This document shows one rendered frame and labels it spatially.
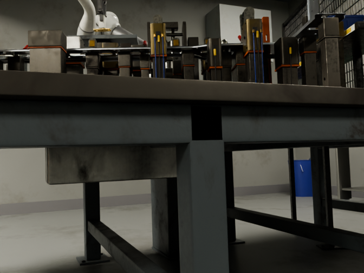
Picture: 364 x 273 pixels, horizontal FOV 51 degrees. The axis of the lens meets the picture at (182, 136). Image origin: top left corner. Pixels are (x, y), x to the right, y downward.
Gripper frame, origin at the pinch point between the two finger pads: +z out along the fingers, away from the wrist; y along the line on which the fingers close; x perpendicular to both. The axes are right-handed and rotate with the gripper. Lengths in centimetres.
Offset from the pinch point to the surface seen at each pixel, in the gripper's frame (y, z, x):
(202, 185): 113, 76, 46
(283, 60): 51, 36, 78
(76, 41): 23.1, 16.8, -6.5
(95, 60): 40, 30, 6
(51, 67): 55, 36, -6
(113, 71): 20.8, 30.5, 9.5
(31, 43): 56, 27, -13
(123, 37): 6.4, 10.4, 12.0
